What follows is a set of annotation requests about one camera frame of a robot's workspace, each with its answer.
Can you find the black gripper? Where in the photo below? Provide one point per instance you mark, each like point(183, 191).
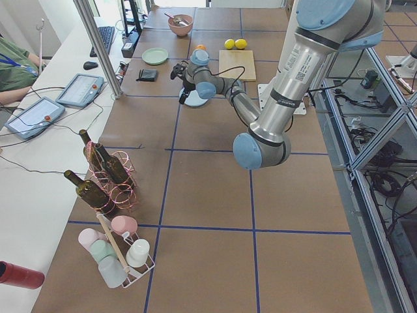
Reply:
point(188, 83)

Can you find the light blue plate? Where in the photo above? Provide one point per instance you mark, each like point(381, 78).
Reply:
point(193, 99)

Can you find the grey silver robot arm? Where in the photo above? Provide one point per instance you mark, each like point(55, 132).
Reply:
point(323, 27)

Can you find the pale green plate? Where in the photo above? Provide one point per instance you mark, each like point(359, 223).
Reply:
point(155, 56)

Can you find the folded grey cloth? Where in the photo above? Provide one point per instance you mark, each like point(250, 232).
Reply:
point(147, 75)

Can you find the bamboo cutting board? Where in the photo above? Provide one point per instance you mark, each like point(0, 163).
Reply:
point(232, 63)

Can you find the lower yellow lemon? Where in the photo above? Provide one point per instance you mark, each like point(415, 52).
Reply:
point(229, 44)

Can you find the yellow lemon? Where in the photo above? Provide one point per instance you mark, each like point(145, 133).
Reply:
point(241, 44)
point(229, 44)

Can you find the pink bowl with ice cubes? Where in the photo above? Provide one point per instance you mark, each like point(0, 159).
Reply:
point(182, 31)

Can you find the shiny metal scoop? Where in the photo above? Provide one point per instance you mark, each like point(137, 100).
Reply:
point(178, 20)

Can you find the upper yellow lemon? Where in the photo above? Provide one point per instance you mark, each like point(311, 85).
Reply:
point(241, 44)

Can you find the black keyboard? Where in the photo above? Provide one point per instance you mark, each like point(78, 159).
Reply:
point(106, 34)

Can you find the black computer mouse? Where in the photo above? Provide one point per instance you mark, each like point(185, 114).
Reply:
point(88, 65)

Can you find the far blue teach pendant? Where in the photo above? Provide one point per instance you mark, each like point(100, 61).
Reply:
point(81, 90)

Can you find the blue teach pendant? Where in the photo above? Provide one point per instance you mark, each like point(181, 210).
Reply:
point(35, 119)
point(81, 90)

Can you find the dark green wine bottle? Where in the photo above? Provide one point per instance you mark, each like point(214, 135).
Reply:
point(92, 194)
point(114, 168)
point(93, 159)

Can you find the near blue teach pendant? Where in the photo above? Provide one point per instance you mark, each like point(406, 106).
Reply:
point(35, 119)

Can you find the seated person green shirt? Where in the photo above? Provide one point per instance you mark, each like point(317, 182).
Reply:
point(19, 71)

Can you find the white plastic cup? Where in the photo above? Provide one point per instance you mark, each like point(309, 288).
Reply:
point(138, 253)

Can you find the pale pink plastic cup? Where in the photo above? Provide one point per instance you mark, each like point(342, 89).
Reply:
point(88, 236)

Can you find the mint green plastic cup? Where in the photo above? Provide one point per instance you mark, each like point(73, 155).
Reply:
point(101, 249)

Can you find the grey translucent plastic cup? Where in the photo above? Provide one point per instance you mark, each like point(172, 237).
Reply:
point(112, 271)

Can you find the red cylindrical bottle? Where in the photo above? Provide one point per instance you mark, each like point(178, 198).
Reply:
point(15, 275)

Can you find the copper wire bottle rack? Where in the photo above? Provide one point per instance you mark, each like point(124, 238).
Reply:
point(124, 199)

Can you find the aluminium frame post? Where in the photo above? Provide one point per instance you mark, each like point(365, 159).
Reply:
point(86, 15)

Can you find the wooden rack handle rod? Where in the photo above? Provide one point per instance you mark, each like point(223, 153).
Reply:
point(105, 225)

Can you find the white wire cup rack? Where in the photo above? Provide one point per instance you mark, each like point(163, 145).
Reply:
point(124, 242)

